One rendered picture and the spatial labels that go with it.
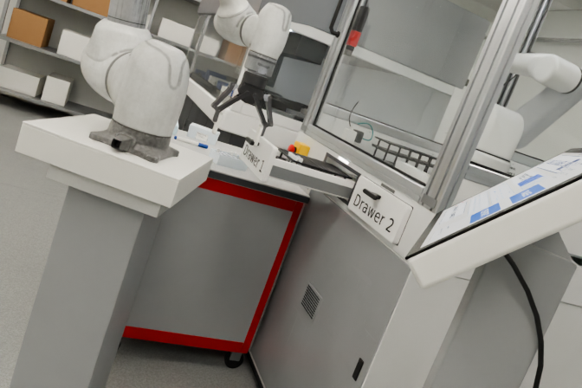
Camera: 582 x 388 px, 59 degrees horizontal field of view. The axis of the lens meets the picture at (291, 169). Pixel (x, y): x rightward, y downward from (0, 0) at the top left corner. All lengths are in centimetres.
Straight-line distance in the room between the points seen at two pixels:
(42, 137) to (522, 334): 106
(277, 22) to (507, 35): 63
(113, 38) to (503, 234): 109
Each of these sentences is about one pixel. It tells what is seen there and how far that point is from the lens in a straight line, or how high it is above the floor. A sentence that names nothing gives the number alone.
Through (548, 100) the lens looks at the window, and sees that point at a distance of 149.
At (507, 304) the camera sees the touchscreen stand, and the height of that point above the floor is 92.
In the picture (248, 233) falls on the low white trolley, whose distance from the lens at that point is 189.
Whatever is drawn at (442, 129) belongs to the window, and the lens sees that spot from 144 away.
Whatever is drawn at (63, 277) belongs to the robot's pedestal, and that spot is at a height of 48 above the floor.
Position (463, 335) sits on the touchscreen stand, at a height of 84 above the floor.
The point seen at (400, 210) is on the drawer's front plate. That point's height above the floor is 91.
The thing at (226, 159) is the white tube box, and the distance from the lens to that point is 188.
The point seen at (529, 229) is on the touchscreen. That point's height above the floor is 106.
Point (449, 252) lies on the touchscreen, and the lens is 71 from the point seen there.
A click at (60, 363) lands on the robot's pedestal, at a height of 25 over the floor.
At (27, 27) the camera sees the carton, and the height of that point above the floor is 76.
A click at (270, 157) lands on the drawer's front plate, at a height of 90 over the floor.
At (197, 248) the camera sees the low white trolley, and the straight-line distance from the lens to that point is 188.
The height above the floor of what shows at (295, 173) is 87.
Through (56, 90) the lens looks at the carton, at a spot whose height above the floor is 28.
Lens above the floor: 113
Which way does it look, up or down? 9 degrees down
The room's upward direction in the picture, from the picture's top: 20 degrees clockwise
